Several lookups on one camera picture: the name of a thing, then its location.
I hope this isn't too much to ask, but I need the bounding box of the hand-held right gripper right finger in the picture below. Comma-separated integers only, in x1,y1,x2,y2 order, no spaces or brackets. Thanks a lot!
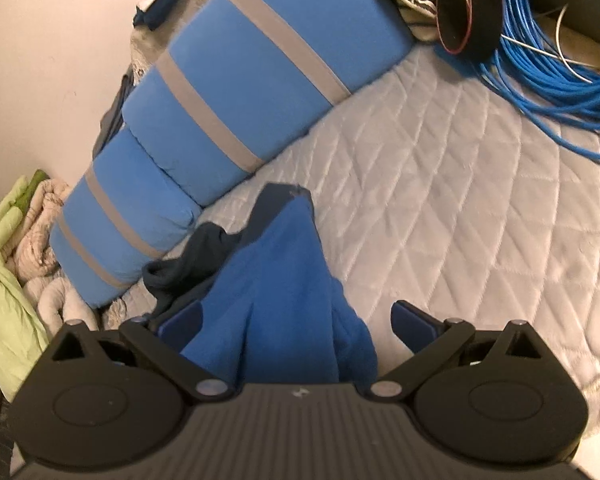
370,300,549,403

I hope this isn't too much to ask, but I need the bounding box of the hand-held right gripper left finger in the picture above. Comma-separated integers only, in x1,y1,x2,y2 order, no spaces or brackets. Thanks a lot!
50,301,233,404

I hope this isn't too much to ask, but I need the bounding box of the blue and navy fleece jacket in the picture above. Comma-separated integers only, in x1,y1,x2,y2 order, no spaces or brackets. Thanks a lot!
142,182,381,396

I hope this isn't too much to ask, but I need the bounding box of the white quilted bed cover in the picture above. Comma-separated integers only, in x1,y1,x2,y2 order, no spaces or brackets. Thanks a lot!
100,35,600,441

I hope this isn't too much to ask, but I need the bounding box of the blue pillow with grey stripes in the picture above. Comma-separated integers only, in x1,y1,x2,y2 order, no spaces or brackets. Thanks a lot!
122,0,414,207
50,125,202,311

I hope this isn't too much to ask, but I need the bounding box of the beige puffy comforter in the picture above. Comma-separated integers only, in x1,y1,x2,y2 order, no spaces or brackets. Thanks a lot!
7,177,102,333

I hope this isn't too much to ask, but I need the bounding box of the light green blanket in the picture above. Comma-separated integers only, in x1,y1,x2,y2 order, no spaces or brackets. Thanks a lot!
0,170,51,391

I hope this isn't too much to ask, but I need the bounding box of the beige lace cloth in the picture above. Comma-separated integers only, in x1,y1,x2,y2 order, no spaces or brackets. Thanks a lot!
127,0,241,86

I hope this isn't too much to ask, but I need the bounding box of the blue cable coil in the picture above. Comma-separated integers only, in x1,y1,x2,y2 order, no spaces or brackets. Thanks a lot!
480,0,600,165

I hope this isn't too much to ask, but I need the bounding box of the white cable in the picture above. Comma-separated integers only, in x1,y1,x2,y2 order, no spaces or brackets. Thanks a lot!
500,2,600,83

